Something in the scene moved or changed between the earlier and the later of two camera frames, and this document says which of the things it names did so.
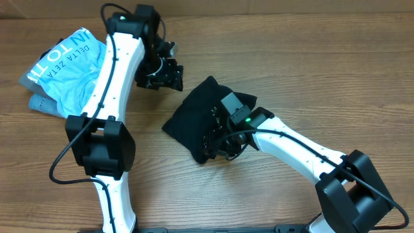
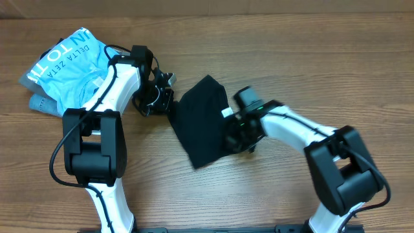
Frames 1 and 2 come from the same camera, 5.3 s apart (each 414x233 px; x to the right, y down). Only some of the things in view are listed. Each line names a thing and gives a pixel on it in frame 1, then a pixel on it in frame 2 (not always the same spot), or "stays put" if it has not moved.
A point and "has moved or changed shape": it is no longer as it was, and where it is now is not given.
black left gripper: (173, 77) → (163, 107)
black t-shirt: (199, 114) has moved or changed shape
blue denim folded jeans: (43, 103) stays put
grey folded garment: (31, 85) stays put
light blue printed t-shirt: (68, 70) stays put
